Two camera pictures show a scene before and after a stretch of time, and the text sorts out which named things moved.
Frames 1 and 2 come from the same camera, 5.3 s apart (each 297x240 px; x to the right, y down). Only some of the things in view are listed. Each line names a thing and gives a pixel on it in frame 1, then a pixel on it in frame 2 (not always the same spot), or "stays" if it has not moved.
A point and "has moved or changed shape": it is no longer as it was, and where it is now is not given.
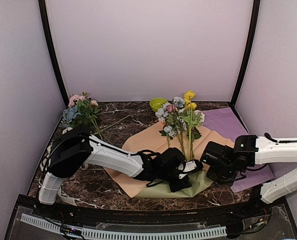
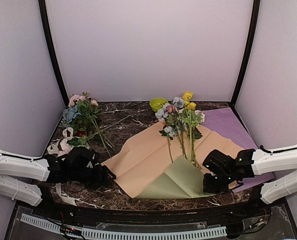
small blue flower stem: (168, 131) stays
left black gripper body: (165, 174) to (92, 179)
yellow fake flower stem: (190, 117) stays
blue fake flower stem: (172, 112) stays
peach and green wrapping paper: (192, 146) has moved or changed shape
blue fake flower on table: (69, 114) stays
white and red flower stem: (199, 117) stays
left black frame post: (47, 29) stays
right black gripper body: (223, 174) to (219, 184)
